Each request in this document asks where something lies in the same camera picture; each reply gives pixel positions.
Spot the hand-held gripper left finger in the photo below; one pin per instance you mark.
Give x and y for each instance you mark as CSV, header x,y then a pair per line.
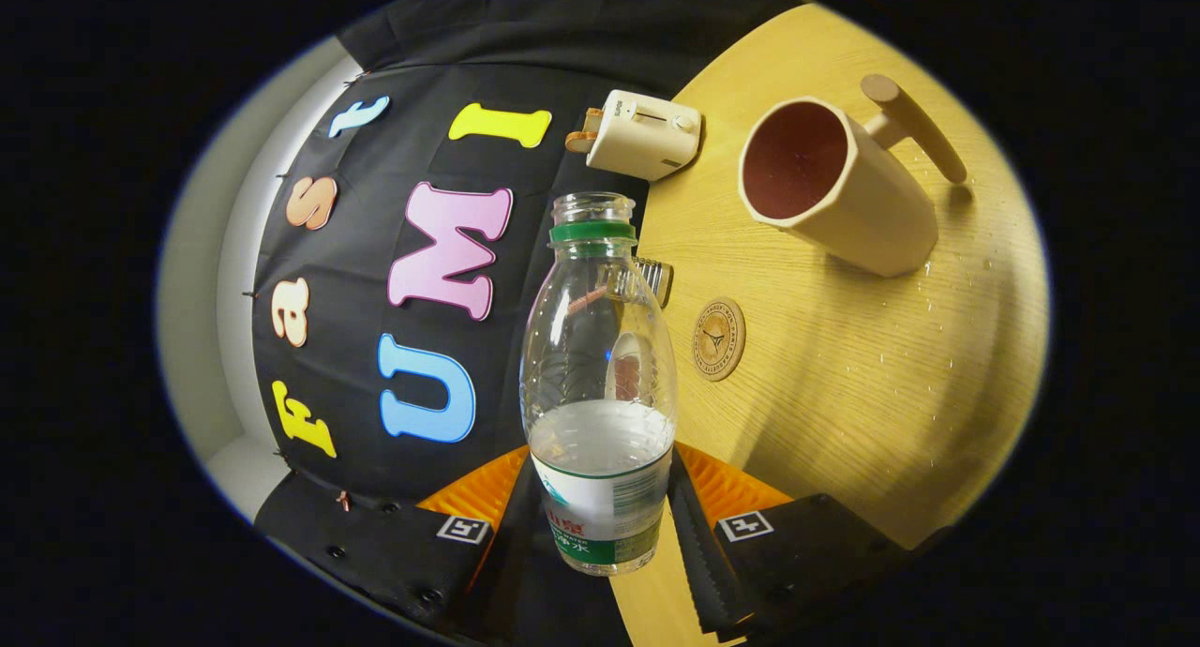
x,y
506,572

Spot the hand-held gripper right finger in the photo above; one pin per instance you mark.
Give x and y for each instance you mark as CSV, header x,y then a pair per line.
x,y
694,553

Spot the clear plastic bottle green label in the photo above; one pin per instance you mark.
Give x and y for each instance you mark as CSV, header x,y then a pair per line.
x,y
600,366

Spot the round wooden coaster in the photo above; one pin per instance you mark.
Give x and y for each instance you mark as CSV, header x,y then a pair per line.
x,y
719,339

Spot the copper cloth clip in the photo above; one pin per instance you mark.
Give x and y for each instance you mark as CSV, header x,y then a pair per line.
x,y
343,502

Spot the wooden table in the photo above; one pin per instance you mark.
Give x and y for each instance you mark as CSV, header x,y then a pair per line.
x,y
844,394

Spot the black backdrop cloth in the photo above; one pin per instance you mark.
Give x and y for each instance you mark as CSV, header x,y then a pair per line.
x,y
375,253

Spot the white toaster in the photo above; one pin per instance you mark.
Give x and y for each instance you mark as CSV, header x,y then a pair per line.
x,y
642,139

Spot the toasted bread slice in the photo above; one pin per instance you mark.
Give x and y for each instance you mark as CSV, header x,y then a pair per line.
x,y
583,133

